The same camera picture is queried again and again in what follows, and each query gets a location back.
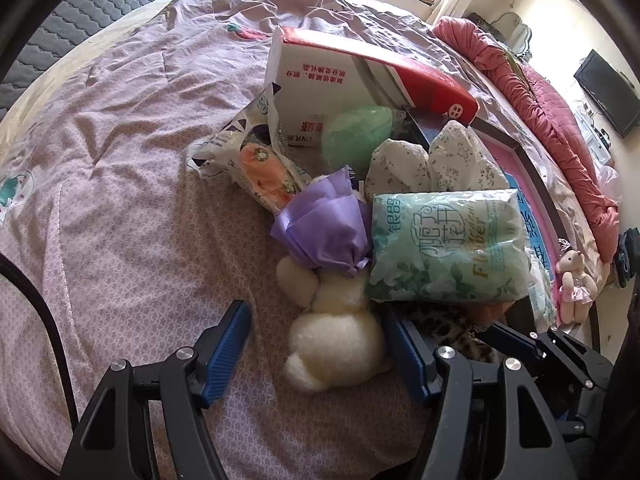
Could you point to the grey quilted headboard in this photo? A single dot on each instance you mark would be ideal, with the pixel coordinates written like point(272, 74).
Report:
point(100, 0)

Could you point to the purple cloth bundle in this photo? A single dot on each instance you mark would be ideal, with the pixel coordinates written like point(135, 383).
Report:
point(320, 225)

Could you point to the small floral fabric pad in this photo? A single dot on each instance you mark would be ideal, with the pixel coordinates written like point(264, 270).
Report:
point(395, 170)

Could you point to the leopard print cloth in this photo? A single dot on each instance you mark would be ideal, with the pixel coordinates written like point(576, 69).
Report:
point(445, 327)

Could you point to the red and white cardboard box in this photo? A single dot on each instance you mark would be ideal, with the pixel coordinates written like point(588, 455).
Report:
point(310, 80)

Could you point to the white packet with orange print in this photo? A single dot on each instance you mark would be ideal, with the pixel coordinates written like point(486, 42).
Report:
point(260, 160)

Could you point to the green fluffy ball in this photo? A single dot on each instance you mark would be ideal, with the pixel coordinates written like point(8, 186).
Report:
point(350, 135)

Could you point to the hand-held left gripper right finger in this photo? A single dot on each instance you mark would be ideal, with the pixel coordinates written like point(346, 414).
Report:
point(405, 355)

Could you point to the small teddy bear pink dress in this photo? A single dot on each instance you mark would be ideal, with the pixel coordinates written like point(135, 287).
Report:
point(572, 280)

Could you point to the large floral fabric pad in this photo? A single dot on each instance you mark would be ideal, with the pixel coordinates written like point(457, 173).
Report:
point(460, 160)

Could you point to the lilac patterned bed sheet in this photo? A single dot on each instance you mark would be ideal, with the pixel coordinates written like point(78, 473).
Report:
point(125, 160)

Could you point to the black object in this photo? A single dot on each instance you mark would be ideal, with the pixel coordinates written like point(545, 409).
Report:
point(627, 260)

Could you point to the red ruched quilt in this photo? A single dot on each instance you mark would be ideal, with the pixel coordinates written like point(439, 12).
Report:
point(550, 110)

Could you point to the white plush toy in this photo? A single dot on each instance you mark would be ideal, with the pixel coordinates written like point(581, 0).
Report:
point(330, 340)

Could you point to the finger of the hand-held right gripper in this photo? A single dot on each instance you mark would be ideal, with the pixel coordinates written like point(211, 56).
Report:
point(575, 355)
point(515, 342)

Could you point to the green tissue packet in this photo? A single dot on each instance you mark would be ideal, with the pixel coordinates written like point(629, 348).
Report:
point(440, 255)

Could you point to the white cabinet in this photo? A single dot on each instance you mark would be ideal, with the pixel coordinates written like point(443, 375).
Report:
point(595, 135)

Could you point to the black television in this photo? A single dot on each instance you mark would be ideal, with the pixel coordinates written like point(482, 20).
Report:
point(607, 90)

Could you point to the ornate mirror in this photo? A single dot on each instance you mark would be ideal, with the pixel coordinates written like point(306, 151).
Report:
point(520, 35)

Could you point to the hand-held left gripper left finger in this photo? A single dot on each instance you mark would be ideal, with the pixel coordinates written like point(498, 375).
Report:
point(227, 350)

